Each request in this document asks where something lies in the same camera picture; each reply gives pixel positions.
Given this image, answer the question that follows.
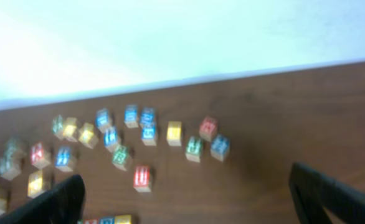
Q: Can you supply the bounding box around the blue 2 block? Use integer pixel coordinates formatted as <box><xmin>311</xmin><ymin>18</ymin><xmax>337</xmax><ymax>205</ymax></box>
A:
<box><xmin>211</xmin><ymin>134</ymin><xmax>230</xmax><ymax>162</ymax></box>

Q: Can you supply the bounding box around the red M block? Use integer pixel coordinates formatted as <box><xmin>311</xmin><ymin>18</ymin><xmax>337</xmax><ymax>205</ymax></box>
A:
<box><xmin>199</xmin><ymin>116</ymin><xmax>218</xmax><ymax>142</ymax></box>

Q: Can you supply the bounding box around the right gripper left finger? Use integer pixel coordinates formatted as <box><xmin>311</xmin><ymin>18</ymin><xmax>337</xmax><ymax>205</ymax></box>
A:
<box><xmin>0</xmin><ymin>174</ymin><xmax>85</xmax><ymax>224</ymax></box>

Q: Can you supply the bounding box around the blue L block middle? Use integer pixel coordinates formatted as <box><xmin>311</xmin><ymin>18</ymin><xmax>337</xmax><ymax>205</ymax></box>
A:
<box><xmin>103</xmin><ymin>126</ymin><xmax>121</xmax><ymax>152</ymax></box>

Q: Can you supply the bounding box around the yellow O block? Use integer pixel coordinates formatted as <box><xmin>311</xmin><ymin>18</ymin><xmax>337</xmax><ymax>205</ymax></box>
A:
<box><xmin>27</xmin><ymin>170</ymin><xmax>51</xmax><ymax>198</ymax></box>

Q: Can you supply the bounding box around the blue T block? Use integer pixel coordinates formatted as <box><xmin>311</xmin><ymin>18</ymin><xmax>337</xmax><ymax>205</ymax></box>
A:
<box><xmin>55</xmin><ymin>146</ymin><xmax>77</xmax><ymax>172</ymax></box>

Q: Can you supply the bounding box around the red U block lower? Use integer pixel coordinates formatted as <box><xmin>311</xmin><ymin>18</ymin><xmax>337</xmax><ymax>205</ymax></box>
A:
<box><xmin>133</xmin><ymin>166</ymin><xmax>152</xmax><ymax>193</ymax></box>

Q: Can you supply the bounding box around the yellow K block right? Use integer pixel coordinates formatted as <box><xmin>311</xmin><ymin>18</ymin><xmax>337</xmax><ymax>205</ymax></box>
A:
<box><xmin>166</xmin><ymin>121</ymin><xmax>182</xmax><ymax>146</ymax></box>

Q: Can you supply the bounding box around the red I block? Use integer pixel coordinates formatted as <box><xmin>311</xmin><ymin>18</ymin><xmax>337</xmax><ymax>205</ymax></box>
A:
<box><xmin>82</xmin><ymin>219</ymin><xmax>99</xmax><ymax>224</ymax></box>

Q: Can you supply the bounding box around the blue D block left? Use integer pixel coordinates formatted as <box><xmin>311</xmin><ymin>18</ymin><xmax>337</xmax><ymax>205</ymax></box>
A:
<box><xmin>124</xmin><ymin>105</ymin><xmax>138</xmax><ymax>128</ymax></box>

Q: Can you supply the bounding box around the green 7 block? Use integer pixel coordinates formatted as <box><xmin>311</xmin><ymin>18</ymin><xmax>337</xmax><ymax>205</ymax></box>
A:
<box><xmin>0</xmin><ymin>157</ymin><xmax>22</xmax><ymax>180</ymax></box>

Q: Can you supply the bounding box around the blue L block top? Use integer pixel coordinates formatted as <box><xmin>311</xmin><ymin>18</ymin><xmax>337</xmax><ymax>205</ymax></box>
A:
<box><xmin>95</xmin><ymin>108</ymin><xmax>113</xmax><ymax>133</ymax></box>

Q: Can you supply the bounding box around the green j block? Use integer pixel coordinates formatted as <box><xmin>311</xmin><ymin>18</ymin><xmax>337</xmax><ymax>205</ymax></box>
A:
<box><xmin>185</xmin><ymin>136</ymin><xmax>203</xmax><ymax>162</ymax></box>
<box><xmin>4</xmin><ymin>137</ymin><xmax>27</xmax><ymax>159</ymax></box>

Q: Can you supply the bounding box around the green J block right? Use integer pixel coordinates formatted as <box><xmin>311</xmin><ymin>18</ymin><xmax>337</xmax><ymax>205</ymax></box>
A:
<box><xmin>185</xmin><ymin>136</ymin><xmax>203</xmax><ymax>162</ymax></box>

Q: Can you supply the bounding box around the yellow Q block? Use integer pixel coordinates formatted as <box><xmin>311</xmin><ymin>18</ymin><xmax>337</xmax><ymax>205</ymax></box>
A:
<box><xmin>78</xmin><ymin>123</ymin><xmax>98</xmax><ymax>149</ymax></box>

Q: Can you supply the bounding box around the yellow block top row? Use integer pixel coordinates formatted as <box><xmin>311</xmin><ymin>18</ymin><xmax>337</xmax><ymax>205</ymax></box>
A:
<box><xmin>62</xmin><ymin>117</ymin><xmax>78</xmax><ymax>142</ymax></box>

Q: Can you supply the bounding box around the red A block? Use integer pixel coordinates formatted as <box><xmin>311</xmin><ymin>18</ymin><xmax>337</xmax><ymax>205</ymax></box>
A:
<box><xmin>30</xmin><ymin>141</ymin><xmax>51</xmax><ymax>169</ymax></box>

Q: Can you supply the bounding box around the blue D block right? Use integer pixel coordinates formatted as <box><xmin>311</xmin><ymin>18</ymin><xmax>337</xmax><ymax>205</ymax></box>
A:
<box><xmin>140</xmin><ymin>107</ymin><xmax>156</xmax><ymax>126</ymax></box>

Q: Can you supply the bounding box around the blue 5 block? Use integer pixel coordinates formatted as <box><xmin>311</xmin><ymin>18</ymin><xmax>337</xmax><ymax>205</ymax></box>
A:
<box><xmin>141</xmin><ymin>123</ymin><xmax>158</xmax><ymax>146</ymax></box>

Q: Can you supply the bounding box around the green B block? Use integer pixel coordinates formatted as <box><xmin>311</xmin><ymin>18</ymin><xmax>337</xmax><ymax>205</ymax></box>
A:
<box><xmin>111</xmin><ymin>145</ymin><xmax>132</xmax><ymax>171</ymax></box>

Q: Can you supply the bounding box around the green J block left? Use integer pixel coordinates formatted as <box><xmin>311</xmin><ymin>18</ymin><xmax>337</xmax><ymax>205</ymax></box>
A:
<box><xmin>4</xmin><ymin>137</ymin><xmax>27</xmax><ymax>159</ymax></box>

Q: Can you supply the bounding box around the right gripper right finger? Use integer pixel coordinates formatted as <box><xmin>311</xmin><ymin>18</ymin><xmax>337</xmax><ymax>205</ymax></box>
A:
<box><xmin>289</xmin><ymin>162</ymin><xmax>365</xmax><ymax>224</ymax></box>

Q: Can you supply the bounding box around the blue l block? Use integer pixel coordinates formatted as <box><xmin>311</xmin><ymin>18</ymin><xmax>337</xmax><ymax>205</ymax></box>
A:
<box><xmin>103</xmin><ymin>126</ymin><xmax>121</xmax><ymax>152</ymax></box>
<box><xmin>95</xmin><ymin>108</ymin><xmax>113</xmax><ymax>133</ymax></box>

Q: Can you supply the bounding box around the blue d block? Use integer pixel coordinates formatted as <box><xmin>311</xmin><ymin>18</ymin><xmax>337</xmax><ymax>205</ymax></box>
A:
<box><xmin>140</xmin><ymin>107</ymin><xmax>156</xmax><ymax>126</ymax></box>
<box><xmin>124</xmin><ymin>105</ymin><xmax>138</xmax><ymax>128</ymax></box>

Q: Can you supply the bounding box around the blue P block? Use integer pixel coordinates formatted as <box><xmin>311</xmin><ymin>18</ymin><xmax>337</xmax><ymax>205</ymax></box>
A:
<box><xmin>99</xmin><ymin>217</ymin><xmax>115</xmax><ymax>224</ymax></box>

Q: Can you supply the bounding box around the green Z block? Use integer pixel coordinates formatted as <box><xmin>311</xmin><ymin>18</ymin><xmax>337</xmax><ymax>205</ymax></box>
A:
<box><xmin>52</xmin><ymin>114</ymin><xmax>64</xmax><ymax>140</ymax></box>

